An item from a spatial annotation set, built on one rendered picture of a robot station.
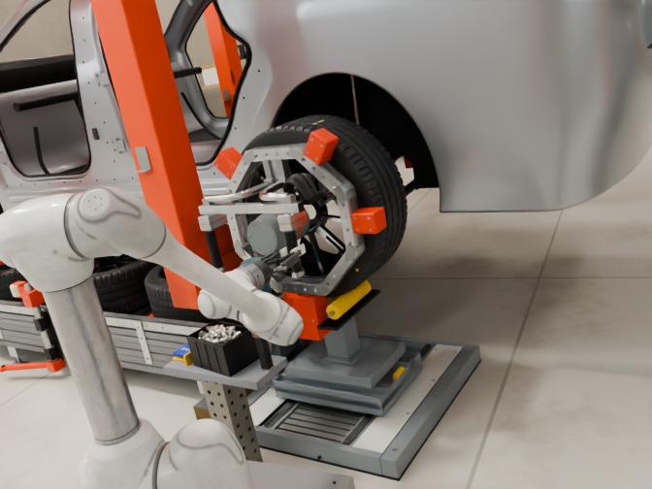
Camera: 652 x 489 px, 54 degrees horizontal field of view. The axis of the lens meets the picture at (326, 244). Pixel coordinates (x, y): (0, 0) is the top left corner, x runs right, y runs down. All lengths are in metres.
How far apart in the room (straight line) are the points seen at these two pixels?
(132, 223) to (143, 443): 0.53
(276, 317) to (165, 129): 1.06
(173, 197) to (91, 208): 1.25
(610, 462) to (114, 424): 1.56
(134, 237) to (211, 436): 0.48
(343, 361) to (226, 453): 1.17
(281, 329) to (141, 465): 0.46
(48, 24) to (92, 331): 10.31
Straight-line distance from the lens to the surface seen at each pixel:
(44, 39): 11.70
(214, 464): 1.48
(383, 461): 2.30
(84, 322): 1.42
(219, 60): 5.82
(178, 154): 2.51
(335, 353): 2.62
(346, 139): 2.24
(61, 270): 1.36
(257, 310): 1.60
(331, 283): 2.27
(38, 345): 3.88
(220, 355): 2.17
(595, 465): 2.35
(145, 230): 1.30
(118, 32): 2.49
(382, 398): 2.45
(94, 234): 1.27
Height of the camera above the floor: 1.44
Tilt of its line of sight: 17 degrees down
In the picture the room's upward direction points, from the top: 11 degrees counter-clockwise
